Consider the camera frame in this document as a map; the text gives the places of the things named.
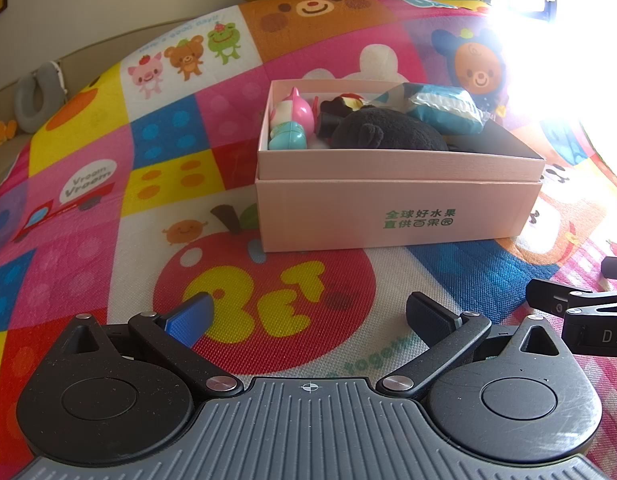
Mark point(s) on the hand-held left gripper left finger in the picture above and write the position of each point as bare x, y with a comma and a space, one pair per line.
191, 317

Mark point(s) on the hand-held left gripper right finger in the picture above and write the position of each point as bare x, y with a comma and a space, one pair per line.
428, 320

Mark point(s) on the pink cardboard box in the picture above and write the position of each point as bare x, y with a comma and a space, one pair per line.
338, 210

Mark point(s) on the dark grey plush toy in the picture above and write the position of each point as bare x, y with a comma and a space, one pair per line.
388, 132

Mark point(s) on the blue white tissue pack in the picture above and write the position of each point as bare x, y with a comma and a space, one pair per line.
438, 107

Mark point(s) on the pink white teal toy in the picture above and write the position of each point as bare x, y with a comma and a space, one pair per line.
301, 112

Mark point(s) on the colourful printed blanket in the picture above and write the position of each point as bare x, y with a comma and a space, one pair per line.
88, 260

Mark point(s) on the orange plush toy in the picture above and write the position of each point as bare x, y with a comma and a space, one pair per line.
1, 132

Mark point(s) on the grey neck pillow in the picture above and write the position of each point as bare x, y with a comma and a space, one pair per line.
31, 105

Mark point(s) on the beige headboard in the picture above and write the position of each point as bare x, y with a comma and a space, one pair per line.
103, 40

